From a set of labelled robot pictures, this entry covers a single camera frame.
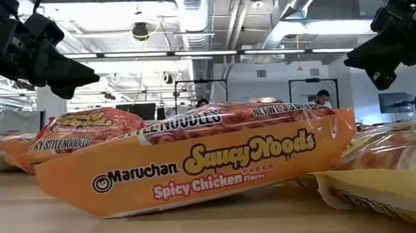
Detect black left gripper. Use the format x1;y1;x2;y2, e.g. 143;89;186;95
0;13;102;105

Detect orange Saucy Noods noodle packet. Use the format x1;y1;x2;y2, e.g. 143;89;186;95
0;129;41;174
31;95;362;222
10;105;148;176

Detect yellow Maruchan ramen packet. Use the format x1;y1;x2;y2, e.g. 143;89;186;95
290;114;416;233

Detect white structural column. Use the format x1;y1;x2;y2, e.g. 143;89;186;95
34;84;69;121

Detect white ceiling strip light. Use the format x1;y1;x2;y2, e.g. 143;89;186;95
311;46;355;55
243;46;306;57
174;48;238;58
63;52;98;61
103;49;169;60

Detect grey partition panel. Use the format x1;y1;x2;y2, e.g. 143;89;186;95
0;108;46;135

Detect dark desk monitors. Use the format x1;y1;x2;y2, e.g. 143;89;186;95
115;102;158;123

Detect black ceiling pendant fixture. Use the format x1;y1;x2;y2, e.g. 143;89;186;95
131;21;150;42

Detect dark wall monitor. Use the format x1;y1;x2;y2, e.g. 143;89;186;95
378;90;416;115

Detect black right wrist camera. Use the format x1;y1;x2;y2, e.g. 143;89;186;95
368;6;397;33

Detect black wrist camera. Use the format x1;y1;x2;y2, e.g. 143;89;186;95
23;11;66;48
368;6;397;33

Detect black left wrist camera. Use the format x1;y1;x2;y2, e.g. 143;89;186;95
23;11;66;48

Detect yellow hanging cord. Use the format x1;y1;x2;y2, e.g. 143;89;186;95
294;35;303;72

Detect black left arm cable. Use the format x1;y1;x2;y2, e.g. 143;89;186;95
31;0;46;16

